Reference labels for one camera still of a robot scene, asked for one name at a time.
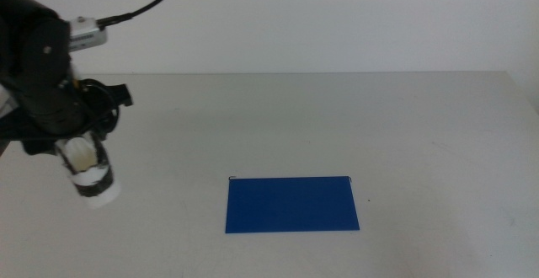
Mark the black and white shoe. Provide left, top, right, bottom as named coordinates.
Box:
left=54, top=131, right=122, bottom=211

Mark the blue rectangular mat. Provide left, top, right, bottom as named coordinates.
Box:
left=224, top=175, right=361, bottom=234

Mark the black looped wrist cable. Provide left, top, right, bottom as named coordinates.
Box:
left=81, top=78, right=122, bottom=138

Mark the silver white wrist camera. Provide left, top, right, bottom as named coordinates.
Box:
left=68, top=16, right=109, bottom=53

